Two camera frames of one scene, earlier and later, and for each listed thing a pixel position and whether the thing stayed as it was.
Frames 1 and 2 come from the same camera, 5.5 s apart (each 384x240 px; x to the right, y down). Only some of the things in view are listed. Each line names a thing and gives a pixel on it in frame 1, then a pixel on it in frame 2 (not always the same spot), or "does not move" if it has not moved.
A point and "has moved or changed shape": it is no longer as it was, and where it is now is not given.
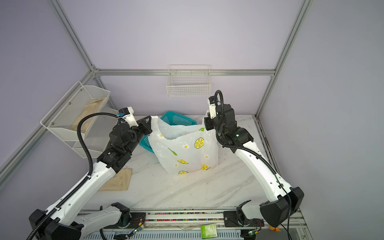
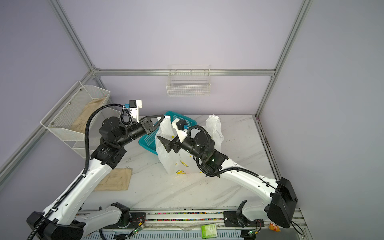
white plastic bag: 184,149 has moved or changed shape
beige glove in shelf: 92,107 does not move
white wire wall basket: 188,80 does not move
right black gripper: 207,124 to 169,145
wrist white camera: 212,107 to 180,126
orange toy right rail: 275,229 does not move
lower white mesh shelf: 96,137 does not move
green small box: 208,231 does not move
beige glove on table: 120,181 does not move
